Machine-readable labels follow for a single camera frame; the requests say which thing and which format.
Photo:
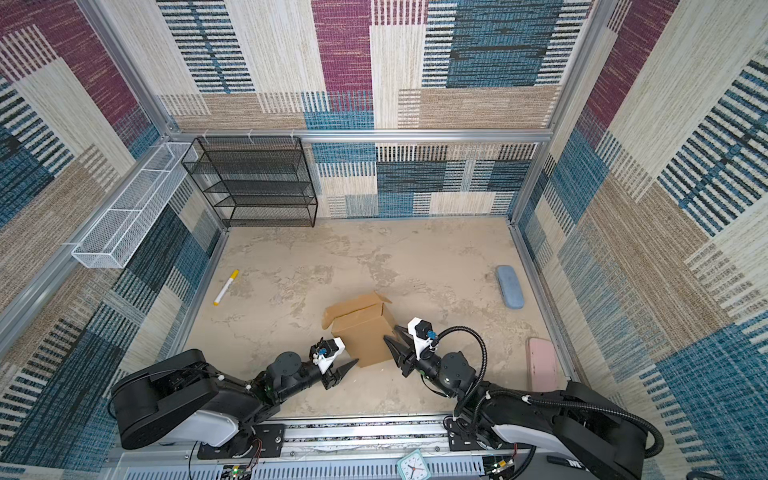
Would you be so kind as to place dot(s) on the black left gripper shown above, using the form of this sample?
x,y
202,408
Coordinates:
x,y
338,375

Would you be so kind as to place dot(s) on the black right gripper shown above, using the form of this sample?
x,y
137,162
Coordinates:
x,y
401,355

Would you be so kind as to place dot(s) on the brown cardboard box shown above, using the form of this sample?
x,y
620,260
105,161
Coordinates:
x,y
362,323

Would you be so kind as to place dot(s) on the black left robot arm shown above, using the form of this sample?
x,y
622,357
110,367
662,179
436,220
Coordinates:
x,y
186,398

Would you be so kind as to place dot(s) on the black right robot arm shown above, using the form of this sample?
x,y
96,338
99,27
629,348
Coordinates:
x,y
576,422

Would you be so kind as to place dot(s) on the small teal alarm clock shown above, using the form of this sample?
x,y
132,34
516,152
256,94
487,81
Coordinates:
x,y
413,466

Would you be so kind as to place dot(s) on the blue-grey glasses case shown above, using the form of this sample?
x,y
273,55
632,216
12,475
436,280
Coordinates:
x,y
510,287

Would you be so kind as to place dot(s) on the pink flat case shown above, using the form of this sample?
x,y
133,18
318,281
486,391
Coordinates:
x,y
543,365

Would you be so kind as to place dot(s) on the yellow-capped white marker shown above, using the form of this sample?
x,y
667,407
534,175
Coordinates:
x,y
225,287

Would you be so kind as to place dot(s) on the black marker pen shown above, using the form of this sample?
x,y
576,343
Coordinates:
x,y
565,462

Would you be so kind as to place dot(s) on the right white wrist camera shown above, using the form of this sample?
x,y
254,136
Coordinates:
x,y
423,335

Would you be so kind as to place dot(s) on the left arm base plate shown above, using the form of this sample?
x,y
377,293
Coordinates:
x,y
263,441

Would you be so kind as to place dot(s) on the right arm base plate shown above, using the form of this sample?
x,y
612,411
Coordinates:
x,y
462,437

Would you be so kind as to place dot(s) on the black wire shelf rack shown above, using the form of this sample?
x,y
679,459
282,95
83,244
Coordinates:
x,y
254,181

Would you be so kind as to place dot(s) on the white wire mesh basket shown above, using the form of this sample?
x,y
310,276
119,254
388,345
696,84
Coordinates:
x,y
115,237

